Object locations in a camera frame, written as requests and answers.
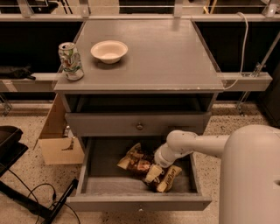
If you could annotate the closed grey top drawer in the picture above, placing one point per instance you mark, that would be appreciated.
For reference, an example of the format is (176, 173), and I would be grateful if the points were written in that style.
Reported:
(135, 124)

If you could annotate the green white soda can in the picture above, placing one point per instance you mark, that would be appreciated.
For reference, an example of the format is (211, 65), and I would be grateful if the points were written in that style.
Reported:
(71, 61)

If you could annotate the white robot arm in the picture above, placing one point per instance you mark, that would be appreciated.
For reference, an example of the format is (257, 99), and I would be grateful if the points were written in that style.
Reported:
(249, 170)

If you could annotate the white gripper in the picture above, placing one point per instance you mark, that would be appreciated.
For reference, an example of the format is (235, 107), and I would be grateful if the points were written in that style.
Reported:
(160, 157)

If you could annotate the grey drawer cabinet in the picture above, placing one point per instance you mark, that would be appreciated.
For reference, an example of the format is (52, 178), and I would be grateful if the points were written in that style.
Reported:
(142, 79)

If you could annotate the cardboard box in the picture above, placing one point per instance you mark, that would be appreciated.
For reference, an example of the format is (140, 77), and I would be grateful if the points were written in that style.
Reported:
(57, 143)

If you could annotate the white paper bowl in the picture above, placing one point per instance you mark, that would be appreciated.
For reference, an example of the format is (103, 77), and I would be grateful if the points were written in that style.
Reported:
(109, 51)

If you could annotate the open grey middle drawer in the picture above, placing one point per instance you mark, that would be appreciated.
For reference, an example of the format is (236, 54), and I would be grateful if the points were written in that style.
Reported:
(105, 187)

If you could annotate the grey metal rail frame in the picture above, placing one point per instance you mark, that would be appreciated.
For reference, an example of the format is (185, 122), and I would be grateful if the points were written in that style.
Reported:
(29, 83)

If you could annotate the brown chip bag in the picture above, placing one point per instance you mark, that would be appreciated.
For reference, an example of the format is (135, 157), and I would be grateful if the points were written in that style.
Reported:
(139, 161)

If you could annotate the black bag on rail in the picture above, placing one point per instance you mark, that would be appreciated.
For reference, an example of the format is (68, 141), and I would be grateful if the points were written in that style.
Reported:
(16, 72)

